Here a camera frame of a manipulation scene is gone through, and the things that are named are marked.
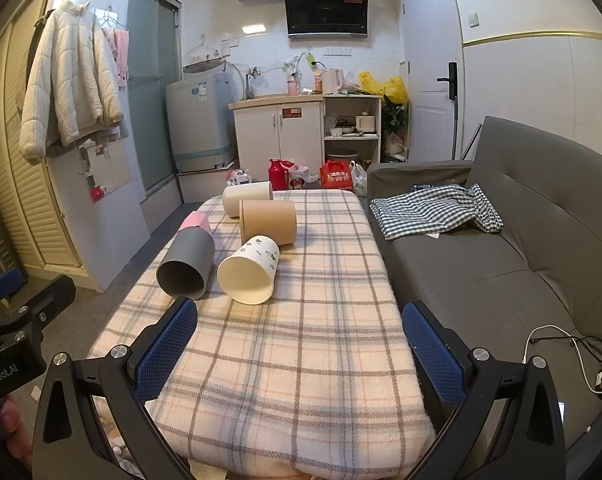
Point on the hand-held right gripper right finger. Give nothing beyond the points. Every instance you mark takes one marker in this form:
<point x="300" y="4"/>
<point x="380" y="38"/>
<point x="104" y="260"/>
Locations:
<point x="431" y="355"/>

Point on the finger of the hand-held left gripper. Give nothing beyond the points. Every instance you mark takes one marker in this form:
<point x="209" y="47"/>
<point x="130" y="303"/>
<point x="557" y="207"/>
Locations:
<point x="51" y="297"/>
<point x="1" y="282"/>

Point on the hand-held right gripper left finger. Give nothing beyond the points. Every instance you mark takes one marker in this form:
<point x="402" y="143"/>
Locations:
<point x="167" y="342"/>

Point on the grey cup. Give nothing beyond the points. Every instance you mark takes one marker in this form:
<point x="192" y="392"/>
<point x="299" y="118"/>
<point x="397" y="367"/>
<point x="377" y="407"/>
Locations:
<point x="191" y="250"/>

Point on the white patterned cup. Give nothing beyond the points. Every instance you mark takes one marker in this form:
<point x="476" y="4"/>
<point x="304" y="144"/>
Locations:
<point x="256" y="252"/>

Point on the brown paper cup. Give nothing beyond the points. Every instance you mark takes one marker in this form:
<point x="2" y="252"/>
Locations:
<point x="268" y="220"/>

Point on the cream cup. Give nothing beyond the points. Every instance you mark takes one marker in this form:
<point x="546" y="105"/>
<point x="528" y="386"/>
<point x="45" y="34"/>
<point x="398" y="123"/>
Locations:
<point x="246" y="192"/>

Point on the person's left hand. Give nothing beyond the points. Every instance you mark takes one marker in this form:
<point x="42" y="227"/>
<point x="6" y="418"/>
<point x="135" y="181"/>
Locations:
<point x="10" y="420"/>

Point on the louvered wardrobe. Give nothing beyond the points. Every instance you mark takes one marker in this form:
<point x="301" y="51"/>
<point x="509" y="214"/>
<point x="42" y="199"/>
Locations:
<point x="26" y="200"/>

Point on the grey sofa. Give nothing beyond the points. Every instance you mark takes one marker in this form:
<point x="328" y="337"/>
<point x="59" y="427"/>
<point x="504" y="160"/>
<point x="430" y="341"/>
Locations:
<point x="481" y="280"/>

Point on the white leaning board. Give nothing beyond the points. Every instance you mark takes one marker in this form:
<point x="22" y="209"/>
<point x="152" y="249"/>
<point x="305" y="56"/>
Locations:
<point x="111" y="230"/>

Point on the plaid blanket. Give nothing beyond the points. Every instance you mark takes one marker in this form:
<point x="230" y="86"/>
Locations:
<point x="306" y="360"/>

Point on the green checked cloth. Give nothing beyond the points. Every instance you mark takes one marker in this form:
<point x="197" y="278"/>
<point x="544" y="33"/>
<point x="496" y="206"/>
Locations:
<point x="421" y="212"/>

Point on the white plastic bag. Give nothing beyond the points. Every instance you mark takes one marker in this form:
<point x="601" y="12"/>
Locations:
<point x="359" y="180"/>

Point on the red thermos jug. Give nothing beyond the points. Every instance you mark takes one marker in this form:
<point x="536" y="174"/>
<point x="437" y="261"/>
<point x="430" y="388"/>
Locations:
<point x="277" y="175"/>

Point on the red shopping bag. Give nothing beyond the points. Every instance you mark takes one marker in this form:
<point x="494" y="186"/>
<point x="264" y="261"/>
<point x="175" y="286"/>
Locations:
<point x="337" y="176"/>

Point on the cream puffer jacket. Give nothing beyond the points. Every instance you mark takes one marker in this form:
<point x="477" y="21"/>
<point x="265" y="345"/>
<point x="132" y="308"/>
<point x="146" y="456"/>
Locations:
<point x="71" y="70"/>

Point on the white washing machine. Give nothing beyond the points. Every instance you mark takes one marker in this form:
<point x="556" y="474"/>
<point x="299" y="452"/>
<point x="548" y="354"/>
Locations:
<point x="201" y="120"/>

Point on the frosted glass door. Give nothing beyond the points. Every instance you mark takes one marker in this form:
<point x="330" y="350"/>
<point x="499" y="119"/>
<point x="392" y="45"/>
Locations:
<point x="148" y="90"/>

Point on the white sink cabinet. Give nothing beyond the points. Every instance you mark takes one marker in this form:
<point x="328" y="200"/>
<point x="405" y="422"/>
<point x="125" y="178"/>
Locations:
<point x="276" y="135"/>

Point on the open white shelf unit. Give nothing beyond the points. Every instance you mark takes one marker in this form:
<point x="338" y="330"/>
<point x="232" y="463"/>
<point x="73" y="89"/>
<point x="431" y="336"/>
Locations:
<point x="378" y="125"/>

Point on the green plant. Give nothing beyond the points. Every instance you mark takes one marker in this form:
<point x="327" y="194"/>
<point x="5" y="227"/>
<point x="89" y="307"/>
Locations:
<point x="395" y="120"/>

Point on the white kettle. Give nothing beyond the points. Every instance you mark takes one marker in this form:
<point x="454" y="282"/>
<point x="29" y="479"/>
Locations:
<point x="365" y="124"/>

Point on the pink hanging cloth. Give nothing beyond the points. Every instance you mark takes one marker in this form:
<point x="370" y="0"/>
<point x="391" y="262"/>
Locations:
<point x="121" y="55"/>

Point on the metal faucet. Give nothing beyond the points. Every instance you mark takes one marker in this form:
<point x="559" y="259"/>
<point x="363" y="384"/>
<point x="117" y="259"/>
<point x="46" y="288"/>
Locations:
<point x="249" y="85"/>

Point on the yellow plastic bag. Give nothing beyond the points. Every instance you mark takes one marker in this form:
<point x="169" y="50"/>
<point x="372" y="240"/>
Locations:
<point x="391" y="87"/>

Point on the pink bottle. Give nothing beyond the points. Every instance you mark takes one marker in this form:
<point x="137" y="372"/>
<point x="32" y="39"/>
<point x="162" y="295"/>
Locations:
<point x="294" y="86"/>

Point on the pink electric kettle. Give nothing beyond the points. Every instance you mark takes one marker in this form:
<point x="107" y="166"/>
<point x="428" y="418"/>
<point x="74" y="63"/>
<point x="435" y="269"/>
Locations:
<point x="331" y="81"/>

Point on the white door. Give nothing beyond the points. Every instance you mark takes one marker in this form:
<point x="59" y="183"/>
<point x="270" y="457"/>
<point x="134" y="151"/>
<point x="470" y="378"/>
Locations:
<point x="426" y="45"/>

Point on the black range hood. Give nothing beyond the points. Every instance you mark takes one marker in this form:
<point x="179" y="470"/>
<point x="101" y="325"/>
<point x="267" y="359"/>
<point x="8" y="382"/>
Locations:
<point x="326" y="10"/>

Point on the white light switch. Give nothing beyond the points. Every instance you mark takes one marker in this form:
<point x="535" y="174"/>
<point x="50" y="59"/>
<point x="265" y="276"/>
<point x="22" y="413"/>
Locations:
<point x="473" y="20"/>

